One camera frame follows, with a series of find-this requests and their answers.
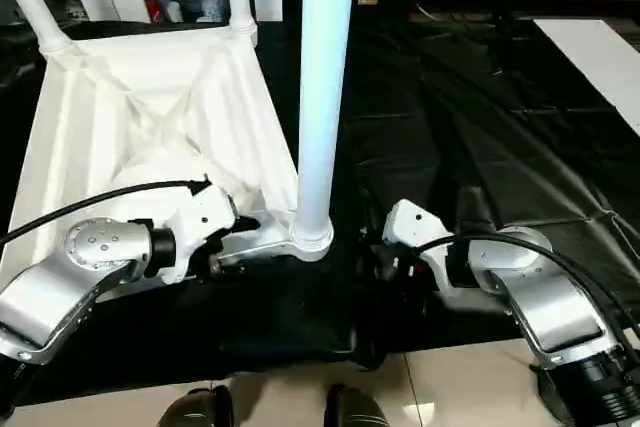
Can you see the white plastic table top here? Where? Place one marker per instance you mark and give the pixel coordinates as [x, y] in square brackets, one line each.
[130, 97]

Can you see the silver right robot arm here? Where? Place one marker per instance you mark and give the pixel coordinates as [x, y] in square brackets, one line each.
[540, 297]

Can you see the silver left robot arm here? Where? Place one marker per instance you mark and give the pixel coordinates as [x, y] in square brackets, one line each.
[60, 287]

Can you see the person's black shoes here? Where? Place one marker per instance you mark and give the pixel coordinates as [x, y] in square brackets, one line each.
[198, 409]
[357, 409]

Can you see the black plastic mat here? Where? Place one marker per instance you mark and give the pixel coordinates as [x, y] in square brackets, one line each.
[480, 127]

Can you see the red bottle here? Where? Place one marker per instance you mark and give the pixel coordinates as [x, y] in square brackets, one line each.
[150, 2]

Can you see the white flat board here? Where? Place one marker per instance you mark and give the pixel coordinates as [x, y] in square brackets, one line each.
[600, 57]

